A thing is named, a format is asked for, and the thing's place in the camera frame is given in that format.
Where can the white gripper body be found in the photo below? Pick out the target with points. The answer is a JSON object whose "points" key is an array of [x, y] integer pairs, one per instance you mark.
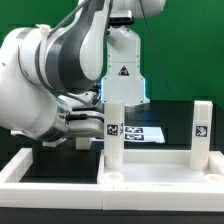
{"points": [[85, 124]]}

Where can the white desk top tray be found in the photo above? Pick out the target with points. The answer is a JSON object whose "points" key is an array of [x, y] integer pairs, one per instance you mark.
{"points": [[161, 167]]}

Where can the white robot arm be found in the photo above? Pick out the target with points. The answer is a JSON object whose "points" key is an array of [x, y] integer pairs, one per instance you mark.
{"points": [[52, 79]]}

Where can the fiducial marker sheet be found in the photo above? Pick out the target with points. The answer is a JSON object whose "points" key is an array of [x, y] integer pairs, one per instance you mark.
{"points": [[144, 134]]}

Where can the white U-shaped fence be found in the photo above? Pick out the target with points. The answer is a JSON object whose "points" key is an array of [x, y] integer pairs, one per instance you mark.
{"points": [[111, 195]]}

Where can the silver camera on mount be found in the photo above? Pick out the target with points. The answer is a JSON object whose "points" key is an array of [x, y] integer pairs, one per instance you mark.
{"points": [[123, 17]]}

